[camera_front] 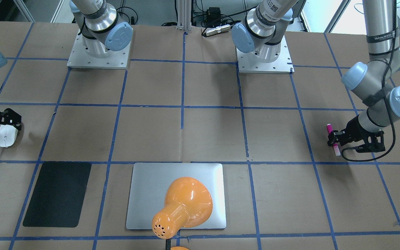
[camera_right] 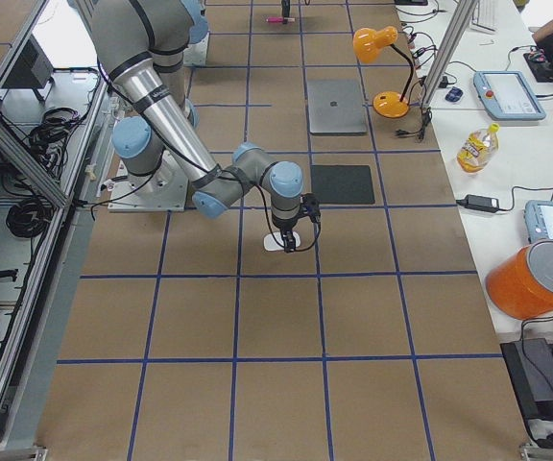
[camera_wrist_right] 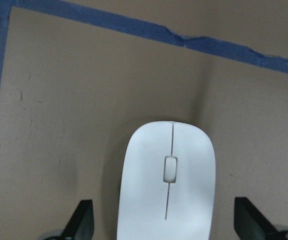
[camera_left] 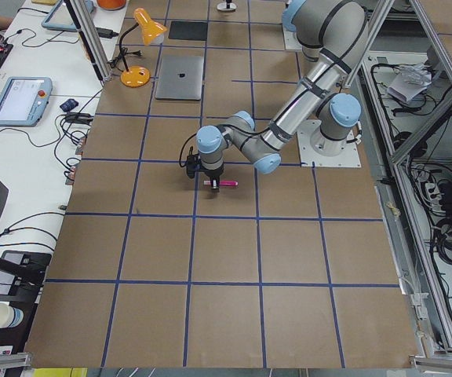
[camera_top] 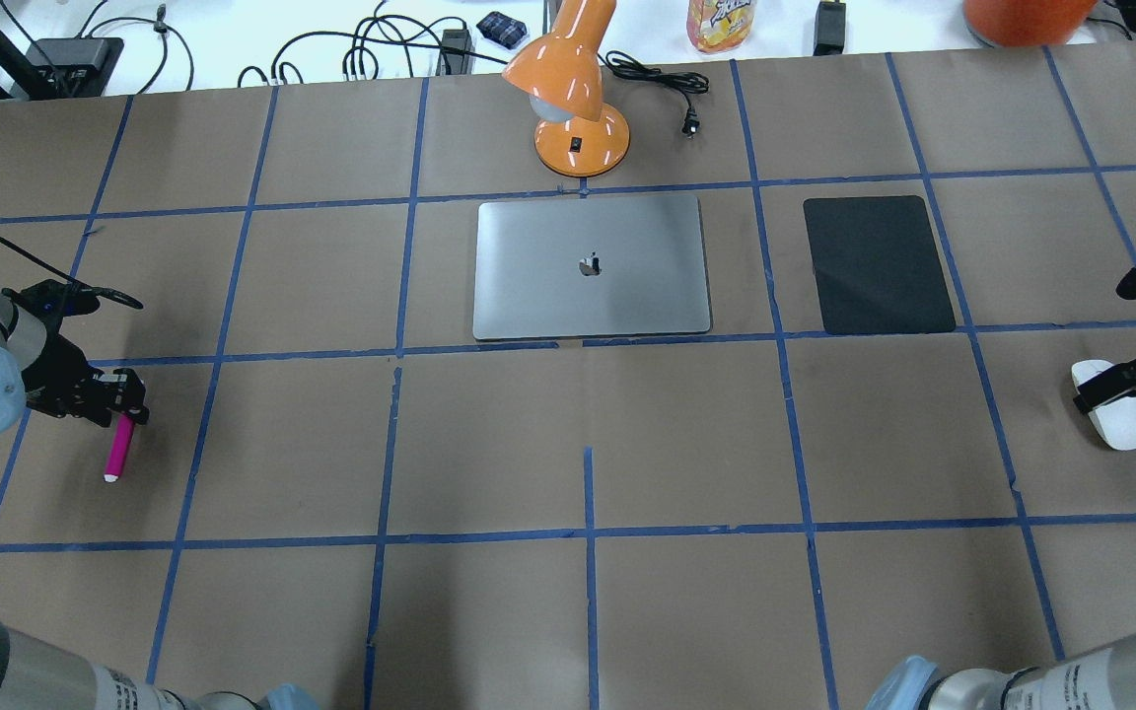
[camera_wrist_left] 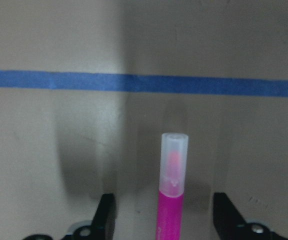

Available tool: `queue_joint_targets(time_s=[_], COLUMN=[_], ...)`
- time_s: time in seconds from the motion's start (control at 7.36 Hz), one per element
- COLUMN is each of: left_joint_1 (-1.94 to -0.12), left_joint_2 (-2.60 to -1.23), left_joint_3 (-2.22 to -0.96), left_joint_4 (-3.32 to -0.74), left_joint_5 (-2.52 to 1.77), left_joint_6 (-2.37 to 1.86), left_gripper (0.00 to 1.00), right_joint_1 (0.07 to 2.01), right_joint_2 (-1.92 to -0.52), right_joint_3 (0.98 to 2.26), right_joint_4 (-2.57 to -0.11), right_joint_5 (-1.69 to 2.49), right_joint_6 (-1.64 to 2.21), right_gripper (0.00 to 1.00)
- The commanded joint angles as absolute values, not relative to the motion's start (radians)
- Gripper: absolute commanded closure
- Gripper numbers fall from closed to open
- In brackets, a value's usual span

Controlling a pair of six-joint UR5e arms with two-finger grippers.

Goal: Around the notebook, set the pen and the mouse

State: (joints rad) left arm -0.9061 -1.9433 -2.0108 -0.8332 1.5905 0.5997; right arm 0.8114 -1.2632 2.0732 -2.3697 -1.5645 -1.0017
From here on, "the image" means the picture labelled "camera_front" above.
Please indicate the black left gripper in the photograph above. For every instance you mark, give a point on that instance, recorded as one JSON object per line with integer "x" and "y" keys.
{"x": 355, "y": 130}

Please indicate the pink highlighter pen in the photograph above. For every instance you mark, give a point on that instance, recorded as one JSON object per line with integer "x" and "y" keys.
{"x": 332, "y": 141}

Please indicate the white computer mouse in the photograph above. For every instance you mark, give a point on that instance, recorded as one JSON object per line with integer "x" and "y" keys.
{"x": 8, "y": 135}

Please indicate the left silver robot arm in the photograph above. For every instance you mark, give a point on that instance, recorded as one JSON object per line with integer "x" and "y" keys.
{"x": 264, "y": 27}

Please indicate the black mousepad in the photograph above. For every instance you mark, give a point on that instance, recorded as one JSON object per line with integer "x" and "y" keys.
{"x": 58, "y": 195}

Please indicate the silver laptop notebook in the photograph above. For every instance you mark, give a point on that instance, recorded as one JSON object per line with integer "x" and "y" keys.
{"x": 150, "y": 182}

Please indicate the orange desk lamp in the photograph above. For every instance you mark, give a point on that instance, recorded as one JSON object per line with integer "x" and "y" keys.
{"x": 188, "y": 203}

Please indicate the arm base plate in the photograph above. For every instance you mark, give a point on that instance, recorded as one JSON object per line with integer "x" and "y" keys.
{"x": 266, "y": 59}
{"x": 92, "y": 54}

